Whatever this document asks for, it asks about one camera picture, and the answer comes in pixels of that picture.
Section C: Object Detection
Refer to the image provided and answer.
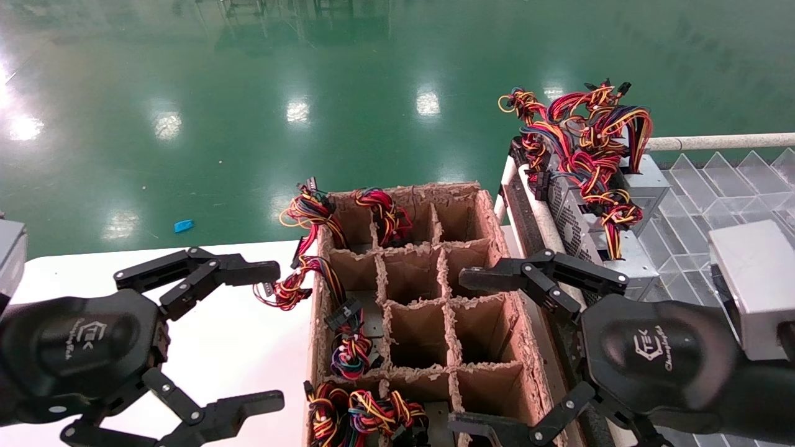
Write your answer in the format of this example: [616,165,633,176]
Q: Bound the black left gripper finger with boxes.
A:
[61,369,286,447]
[114,247,282,321]

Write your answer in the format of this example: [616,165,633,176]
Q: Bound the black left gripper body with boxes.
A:
[0,289,170,428]

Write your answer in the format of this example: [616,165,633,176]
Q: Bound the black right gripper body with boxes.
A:
[581,296,747,435]

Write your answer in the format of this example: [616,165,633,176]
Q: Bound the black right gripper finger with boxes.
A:
[459,249,630,321]
[448,381,675,447]

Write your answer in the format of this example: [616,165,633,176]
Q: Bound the silver power supply with wires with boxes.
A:
[353,187,414,248]
[575,205,661,305]
[278,176,349,252]
[252,239,348,312]
[497,86,673,218]
[303,381,352,447]
[552,79,654,261]
[348,389,457,447]

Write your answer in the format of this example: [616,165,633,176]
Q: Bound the black rack board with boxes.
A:
[504,140,616,447]

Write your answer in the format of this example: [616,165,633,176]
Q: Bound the cardboard box with dividers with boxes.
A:
[303,181,569,447]

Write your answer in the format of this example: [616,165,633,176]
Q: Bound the power supply held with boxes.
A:
[707,220,795,363]

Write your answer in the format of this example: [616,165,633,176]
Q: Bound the clear acrylic divider tray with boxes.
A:
[621,149,795,447]

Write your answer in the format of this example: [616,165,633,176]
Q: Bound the wires inside cardboard box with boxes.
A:
[324,292,386,381]

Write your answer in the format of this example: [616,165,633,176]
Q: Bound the white pipe rack frame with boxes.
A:
[494,133,795,447]

